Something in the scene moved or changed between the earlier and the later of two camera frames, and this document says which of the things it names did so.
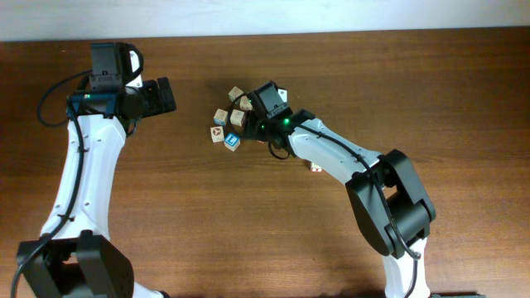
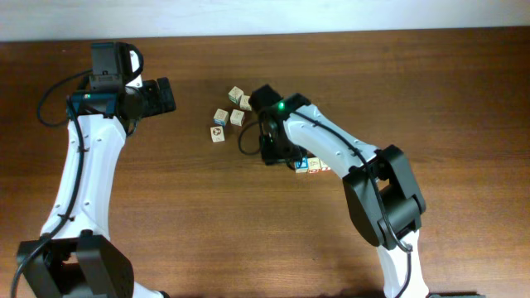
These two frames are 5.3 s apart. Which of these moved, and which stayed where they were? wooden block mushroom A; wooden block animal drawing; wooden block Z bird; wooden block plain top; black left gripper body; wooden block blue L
Moved: wooden block blue L; wooden block Z bird
Stayed: wooden block plain top; black left gripper body; wooden block mushroom A; wooden block animal drawing
